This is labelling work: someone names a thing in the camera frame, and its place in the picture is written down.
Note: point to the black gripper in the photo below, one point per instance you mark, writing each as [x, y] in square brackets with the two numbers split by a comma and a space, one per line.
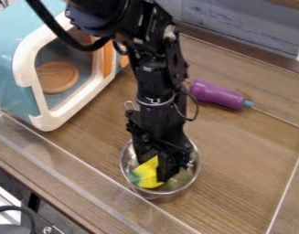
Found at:
[155, 126]

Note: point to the yellow toy banana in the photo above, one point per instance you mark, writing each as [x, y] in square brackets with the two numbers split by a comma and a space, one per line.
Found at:
[143, 176]

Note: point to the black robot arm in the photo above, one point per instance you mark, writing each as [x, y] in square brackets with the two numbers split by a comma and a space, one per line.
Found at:
[140, 25]

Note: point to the silver metal pot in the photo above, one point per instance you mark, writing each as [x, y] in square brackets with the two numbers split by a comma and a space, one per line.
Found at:
[178, 184]

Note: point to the purple toy eggplant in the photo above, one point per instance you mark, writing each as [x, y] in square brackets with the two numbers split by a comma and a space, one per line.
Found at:
[209, 92]

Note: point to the clear acrylic barrier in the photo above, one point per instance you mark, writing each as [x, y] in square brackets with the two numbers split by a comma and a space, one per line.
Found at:
[103, 206]

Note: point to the blue toy microwave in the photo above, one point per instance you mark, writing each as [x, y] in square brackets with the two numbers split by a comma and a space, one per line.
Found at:
[48, 80]

